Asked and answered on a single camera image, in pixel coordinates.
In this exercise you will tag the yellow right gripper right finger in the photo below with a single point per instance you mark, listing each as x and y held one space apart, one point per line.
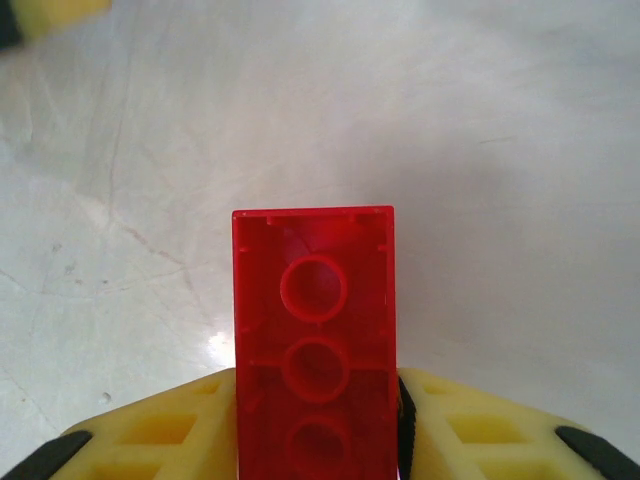
500 435

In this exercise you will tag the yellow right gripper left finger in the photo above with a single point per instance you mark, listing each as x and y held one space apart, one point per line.
150 430

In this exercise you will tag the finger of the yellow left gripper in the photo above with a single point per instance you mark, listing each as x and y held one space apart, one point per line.
50 12

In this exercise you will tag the red lego brick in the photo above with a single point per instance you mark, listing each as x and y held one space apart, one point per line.
315 350

